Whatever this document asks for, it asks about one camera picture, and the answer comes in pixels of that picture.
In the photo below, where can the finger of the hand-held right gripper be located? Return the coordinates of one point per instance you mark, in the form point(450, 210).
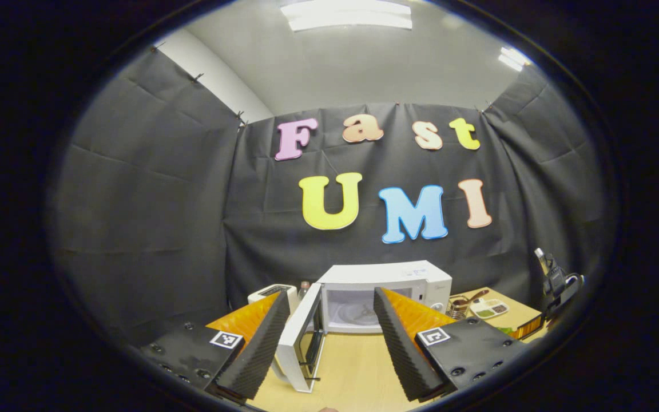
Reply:
point(530, 327)

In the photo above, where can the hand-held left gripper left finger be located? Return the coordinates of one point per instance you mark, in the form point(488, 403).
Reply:
point(258, 349)

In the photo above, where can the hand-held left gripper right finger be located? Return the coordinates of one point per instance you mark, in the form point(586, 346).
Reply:
point(401, 349)

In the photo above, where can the white microwave oven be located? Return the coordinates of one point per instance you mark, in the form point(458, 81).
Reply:
point(386, 274)

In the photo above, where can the white divided dish with beans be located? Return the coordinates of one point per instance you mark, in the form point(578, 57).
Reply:
point(489, 309)

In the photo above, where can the white toaster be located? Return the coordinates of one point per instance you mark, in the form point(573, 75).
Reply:
point(272, 293)

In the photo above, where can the brown wooden spoon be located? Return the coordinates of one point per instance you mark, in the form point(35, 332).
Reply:
point(475, 295)

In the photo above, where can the bottle with red label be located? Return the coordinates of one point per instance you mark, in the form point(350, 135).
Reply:
point(304, 288)

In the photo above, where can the black backdrop cloth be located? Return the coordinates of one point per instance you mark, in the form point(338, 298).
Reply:
point(146, 200)

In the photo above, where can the small ceiling light panel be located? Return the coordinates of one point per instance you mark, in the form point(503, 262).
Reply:
point(513, 59)

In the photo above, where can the large ceiling light panel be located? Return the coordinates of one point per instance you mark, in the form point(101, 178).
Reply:
point(346, 14)

